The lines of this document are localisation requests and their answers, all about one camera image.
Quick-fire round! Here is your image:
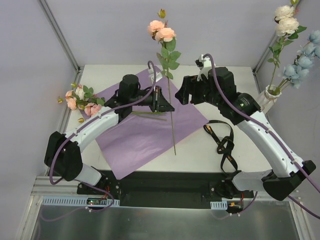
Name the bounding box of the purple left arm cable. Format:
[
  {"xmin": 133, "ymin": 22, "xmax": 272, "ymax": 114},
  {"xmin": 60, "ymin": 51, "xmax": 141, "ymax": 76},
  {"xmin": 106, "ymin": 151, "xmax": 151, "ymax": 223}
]
[{"xmin": 48, "ymin": 60, "xmax": 163, "ymax": 186}]

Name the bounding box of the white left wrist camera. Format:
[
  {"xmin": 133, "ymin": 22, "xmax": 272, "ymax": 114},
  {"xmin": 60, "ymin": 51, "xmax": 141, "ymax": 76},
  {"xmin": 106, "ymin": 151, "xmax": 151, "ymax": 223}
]
[{"xmin": 148, "ymin": 67, "xmax": 163, "ymax": 84}]

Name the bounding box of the left aluminium corner post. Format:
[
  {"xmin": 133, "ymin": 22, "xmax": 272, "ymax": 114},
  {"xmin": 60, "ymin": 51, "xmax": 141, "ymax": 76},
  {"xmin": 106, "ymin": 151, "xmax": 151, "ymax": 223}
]
[{"xmin": 37, "ymin": 0, "xmax": 81, "ymax": 73}]

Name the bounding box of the white ribbed ceramic vase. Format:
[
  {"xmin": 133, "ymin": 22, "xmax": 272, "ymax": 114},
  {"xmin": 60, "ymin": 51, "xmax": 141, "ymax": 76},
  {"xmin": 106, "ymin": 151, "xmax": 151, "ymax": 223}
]
[{"xmin": 256, "ymin": 84, "xmax": 282, "ymax": 115}]

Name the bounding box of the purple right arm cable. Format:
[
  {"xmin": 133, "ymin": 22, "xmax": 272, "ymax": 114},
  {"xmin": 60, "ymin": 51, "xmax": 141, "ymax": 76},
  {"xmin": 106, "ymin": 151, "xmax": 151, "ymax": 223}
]
[{"xmin": 202, "ymin": 53, "xmax": 320, "ymax": 220}]

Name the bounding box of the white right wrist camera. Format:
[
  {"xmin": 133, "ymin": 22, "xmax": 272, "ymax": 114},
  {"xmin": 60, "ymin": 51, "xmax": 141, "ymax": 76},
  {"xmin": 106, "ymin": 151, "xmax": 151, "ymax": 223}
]
[{"xmin": 195, "ymin": 54, "xmax": 212, "ymax": 82}]

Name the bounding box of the aluminium front frame rail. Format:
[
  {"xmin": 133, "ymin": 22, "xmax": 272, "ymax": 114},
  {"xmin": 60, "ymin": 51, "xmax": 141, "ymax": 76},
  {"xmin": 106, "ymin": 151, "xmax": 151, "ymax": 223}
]
[{"xmin": 30, "ymin": 176, "xmax": 303, "ymax": 201}]

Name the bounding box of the blue artificial flower stem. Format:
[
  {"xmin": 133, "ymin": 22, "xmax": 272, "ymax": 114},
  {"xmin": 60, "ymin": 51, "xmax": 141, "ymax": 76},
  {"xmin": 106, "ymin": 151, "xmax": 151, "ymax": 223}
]
[{"xmin": 275, "ymin": 30, "xmax": 320, "ymax": 94}]

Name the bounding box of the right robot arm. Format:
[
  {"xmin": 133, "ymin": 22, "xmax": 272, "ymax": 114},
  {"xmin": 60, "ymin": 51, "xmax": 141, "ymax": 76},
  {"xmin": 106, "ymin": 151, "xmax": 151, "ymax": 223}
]
[{"xmin": 175, "ymin": 67, "xmax": 316, "ymax": 201}]

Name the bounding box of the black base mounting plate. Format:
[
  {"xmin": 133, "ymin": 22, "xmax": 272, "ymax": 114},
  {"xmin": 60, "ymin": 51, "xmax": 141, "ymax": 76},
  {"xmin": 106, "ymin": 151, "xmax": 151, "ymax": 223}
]
[{"xmin": 76, "ymin": 169, "xmax": 255, "ymax": 210}]

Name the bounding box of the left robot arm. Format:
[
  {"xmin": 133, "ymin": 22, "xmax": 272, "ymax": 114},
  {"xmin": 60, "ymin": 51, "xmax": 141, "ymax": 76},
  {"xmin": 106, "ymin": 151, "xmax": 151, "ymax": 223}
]
[{"xmin": 44, "ymin": 74, "xmax": 175, "ymax": 195}]

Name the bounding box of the white slotted cable duct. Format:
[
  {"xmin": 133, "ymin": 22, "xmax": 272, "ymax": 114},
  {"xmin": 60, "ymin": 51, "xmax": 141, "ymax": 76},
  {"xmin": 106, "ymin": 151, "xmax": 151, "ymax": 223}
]
[{"xmin": 42, "ymin": 196, "xmax": 120, "ymax": 208}]

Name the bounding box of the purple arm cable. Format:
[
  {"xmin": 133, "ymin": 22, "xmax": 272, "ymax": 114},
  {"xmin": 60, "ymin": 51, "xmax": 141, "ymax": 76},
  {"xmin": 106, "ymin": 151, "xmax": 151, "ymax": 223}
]
[
  {"xmin": 202, "ymin": 53, "xmax": 320, "ymax": 220},
  {"xmin": 48, "ymin": 60, "xmax": 163, "ymax": 186}
]

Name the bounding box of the black printed ribbon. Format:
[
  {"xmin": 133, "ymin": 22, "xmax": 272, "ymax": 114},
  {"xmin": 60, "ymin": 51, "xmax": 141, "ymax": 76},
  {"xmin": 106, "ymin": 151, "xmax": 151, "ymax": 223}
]
[{"xmin": 203, "ymin": 120, "xmax": 238, "ymax": 175}]

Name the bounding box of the white artificial rose stem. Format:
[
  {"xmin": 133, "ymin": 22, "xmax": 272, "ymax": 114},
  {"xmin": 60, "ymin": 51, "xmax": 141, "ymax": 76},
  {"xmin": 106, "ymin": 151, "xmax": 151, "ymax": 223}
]
[{"xmin": 267, "ymin": 0, "xmax": 307, "ymax": 96}]

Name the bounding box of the peach artificial rose stem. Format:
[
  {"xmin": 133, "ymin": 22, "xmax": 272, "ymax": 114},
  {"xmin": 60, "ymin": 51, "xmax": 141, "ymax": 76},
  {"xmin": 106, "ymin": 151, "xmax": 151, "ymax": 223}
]
[{"xmin": 146, "ymin": 8, "xmax": 182, "ymax": 156}]

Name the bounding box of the pink artificial flower bunch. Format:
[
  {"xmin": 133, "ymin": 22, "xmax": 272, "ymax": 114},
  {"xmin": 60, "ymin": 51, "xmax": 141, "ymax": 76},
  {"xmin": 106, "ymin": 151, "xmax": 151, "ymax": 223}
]
[{"xmin": 57, "ymin": 82, "xmax": 168, "ymax": 123}]

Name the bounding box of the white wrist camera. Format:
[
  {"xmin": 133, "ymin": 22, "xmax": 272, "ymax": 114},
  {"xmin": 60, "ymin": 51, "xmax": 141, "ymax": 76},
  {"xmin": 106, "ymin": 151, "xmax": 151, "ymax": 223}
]
[
  {"xmin": 195, "ymin": 54, "xmax": 212, "ymax": 82},
  {"xmin": 148, "ymin": 67, "xmax": 163, "ymax": 84}
]

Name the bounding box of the purple tissue paper sheet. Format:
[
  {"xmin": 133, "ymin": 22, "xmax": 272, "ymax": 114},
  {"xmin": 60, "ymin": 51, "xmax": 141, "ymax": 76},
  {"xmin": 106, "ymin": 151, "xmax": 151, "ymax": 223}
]
[{"xmin": 92, "ymin": 78, "xmax": 207, "ymax": 179}]

